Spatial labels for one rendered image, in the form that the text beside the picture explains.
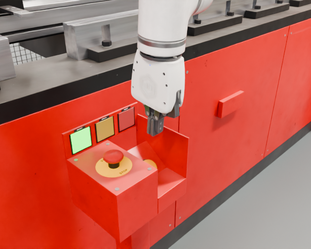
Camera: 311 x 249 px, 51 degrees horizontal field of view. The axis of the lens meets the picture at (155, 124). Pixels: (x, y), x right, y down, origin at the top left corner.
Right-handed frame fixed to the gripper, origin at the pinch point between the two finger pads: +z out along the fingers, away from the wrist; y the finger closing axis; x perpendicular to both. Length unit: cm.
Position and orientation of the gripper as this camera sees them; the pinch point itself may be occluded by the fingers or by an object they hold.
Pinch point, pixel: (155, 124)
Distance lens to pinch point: 66.6
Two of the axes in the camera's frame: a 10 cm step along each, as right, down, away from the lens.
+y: 7.2, 4.1, -5.6
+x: 6.9, -3.5, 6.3
